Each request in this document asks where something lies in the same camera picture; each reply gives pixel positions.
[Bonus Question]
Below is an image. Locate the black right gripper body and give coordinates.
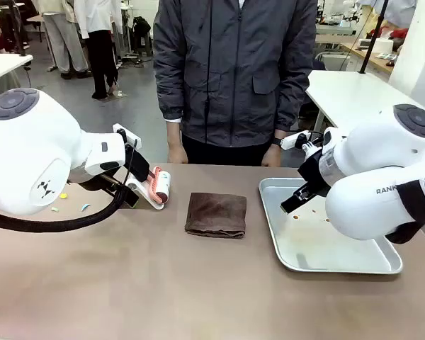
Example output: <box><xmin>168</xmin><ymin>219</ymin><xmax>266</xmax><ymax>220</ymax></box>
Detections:
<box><xmin>297</xmin><ymin>148</ymin><xmax>332</xmax><ymax>198</ymax></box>

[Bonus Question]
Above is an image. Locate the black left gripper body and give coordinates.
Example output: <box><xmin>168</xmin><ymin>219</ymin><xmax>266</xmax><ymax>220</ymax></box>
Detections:
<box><xmin>99</xmin><ymin>172</ymin><xmax>140</xmax><ymax>208</ymax></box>

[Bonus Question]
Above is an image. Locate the pink lint roller black handle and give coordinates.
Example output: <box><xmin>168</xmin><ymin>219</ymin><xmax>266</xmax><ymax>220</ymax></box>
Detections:
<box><xmin>126</xmin><ymin>148</ymin><xmax>174</xmax><ymax>210</ymax></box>

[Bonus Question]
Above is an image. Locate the brown cloth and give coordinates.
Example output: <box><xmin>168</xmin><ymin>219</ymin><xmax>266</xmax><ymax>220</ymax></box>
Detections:
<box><xmin>184</xmin><ymin>192</ymin><xmax>248</xmax><ymax>240</ymax></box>

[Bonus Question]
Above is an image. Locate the person's right forearm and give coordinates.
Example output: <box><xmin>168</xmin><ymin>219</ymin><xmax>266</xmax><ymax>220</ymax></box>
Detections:
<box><xmin>166</xmin><ymin>119</ymin><xmax>183</xmax><ymax>146</ymax></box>

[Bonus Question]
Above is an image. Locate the person's left hand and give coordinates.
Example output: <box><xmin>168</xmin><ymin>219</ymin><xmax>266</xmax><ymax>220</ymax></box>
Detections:
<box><xmin>261</xmin><ymin>144</ymin><xmax>282</xmax><ymax>167</ymax></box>

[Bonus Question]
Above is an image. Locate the person's right hand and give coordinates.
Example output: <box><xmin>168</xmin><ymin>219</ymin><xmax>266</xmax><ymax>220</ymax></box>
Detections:
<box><xmin>166</xmin><ymin>143</ymin><xmax>189</xmax><ymax>165</ymax></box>

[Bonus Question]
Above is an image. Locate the white folded stand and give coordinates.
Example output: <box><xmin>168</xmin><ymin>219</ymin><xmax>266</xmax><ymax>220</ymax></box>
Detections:
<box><xmin>125</xmin><ymin>178</ymin><xmax>165</xmax><ymax>211</ymax></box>

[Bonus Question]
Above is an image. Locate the silver metal tray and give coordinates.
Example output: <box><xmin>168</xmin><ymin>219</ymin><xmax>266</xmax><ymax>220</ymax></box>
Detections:
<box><xmin>258</xmin><ymin>176</ymin><xmax>404</xmax><ymax>276</ymax></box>

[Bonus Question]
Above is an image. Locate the white rounded table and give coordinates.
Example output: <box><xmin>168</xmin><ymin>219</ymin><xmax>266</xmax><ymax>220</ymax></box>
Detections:
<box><xmin>305</xmin><ymin>69</ymin><xmax>425</xmax><ymax>134</ymax></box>

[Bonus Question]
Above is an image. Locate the wooden workbench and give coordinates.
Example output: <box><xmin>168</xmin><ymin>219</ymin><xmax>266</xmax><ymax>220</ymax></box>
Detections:
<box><xmin>339</xmin><ymin>38</ymin><xmax>396</xmax><ymax>75</ymax></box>

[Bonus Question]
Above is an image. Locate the person in grey jacket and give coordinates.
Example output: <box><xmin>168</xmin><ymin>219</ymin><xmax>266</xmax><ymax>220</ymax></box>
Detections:
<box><xmin>152</xmin><ymin>0</ymin><xmax>318</xmax><ymax>167</ymax></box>

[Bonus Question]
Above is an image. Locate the person in black trousers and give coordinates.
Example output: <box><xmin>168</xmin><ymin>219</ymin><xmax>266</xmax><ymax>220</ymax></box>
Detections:
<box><xmin>73</xmin><ymin>0</ymin><xmax>124</xmax><ymax>101</ymax></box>

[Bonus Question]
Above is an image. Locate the stool with black bag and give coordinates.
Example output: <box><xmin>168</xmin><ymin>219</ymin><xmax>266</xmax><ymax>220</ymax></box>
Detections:
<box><xmin>131</xmin><ymin>16</ymin><xmax>154</xmax><ymax>57</ymax></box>

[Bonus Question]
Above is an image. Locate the person in beige trousers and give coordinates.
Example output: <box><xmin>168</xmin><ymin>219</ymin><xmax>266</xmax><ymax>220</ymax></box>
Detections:
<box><xmin>38</xmin><ymin>0</ymin><xmax>90</xmax><ymax>79</ymax></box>

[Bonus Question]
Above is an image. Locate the white table with pole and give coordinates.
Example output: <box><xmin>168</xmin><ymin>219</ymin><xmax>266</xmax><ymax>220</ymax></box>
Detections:
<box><xmin>0</xmin><ymin>52</ymin><xmax>34</xmax><ymax>86</ymax></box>

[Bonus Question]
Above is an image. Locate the black tripod pole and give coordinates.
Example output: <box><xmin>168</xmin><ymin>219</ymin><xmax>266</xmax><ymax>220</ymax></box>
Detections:
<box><xmin>7</xmin><ymin>0</ymin><xmax>28</xmax><ymax>57</ymax></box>

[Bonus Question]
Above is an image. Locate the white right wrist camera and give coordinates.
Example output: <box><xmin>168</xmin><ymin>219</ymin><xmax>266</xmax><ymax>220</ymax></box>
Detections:
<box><xmin>280</xmin><ymin>130</ymin><xmax>312</xmax><ymax>150</ymax></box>

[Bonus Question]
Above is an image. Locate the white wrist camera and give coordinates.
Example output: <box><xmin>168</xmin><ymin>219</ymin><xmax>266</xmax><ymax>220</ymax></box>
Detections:
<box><xmin>112</xmin><ymin>123</ymin><xmax>142</xmax><ymax>147</ymax></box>
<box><xmin>280</xmin><ymin>130</ymin><xmax>312</xmax><ymax>150</ymax></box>

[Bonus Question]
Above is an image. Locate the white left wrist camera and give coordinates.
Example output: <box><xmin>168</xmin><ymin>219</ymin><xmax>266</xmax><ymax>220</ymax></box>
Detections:
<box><xmin>112</xmin><ymin>123</ymin><xmax>142</xmax><ymax>147</ymax></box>

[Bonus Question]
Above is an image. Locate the thick black sleeved cable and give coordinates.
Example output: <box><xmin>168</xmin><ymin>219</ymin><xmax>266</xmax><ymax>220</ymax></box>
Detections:
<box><xmin>0</xmin><ymin>187</ymin><xmax>132</xmax><ymax>233</ymax></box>

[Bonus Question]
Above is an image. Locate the thin black camera pole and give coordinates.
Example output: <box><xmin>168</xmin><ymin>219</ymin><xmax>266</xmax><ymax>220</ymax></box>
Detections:
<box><xmin>358</xmin><ymin>0</ymin><xmax>390</xmax><ymax>74</ymax></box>

